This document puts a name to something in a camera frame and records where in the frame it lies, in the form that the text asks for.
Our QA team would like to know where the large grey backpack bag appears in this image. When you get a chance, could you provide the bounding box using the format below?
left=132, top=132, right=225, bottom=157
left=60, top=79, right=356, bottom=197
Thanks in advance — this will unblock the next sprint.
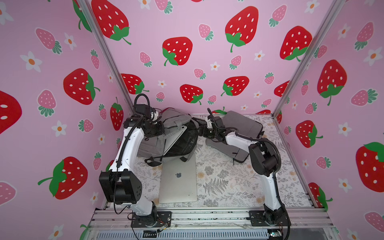
left=136, top=107, right=251, bottom=167

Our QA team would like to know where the silver apple laptop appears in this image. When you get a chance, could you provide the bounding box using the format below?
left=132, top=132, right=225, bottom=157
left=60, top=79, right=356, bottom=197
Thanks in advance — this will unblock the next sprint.
left=163, top=125, right=187, bottom=155
left=159, top=154, right=197, bottom=204

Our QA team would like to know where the grey laptop sleeve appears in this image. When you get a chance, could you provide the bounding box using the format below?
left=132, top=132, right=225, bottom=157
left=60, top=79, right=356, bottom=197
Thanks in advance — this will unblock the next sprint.
left=222, top=111, right=264, bottom=139

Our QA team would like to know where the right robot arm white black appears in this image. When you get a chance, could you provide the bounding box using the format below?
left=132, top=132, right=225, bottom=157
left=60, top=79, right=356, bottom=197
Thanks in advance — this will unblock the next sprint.
left=193, top=109, right=290, bottom=226

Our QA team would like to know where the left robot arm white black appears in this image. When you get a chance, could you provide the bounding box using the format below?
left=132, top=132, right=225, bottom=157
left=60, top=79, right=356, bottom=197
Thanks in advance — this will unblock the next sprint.
left=99, top=94, right=164, bottom=225

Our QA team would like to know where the floral table mat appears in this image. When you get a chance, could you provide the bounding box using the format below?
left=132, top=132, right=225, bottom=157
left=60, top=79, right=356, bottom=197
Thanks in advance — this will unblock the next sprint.
left=134, top=115, right=313, bottom=208

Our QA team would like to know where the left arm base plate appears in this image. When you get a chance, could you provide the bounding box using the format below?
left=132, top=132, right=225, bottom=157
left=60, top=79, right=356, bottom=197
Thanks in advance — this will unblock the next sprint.
left=131, top=211, right=172, bottom=228

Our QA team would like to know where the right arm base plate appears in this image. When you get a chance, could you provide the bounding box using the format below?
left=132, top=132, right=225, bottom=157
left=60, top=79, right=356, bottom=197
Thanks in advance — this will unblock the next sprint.
left=246, top=209, right=291, bottom=227

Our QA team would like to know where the aluminium front rail frame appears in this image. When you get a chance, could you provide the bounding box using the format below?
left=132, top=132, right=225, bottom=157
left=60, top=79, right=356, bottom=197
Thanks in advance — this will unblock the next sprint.
left=84, top=208, right=341, bottom=240

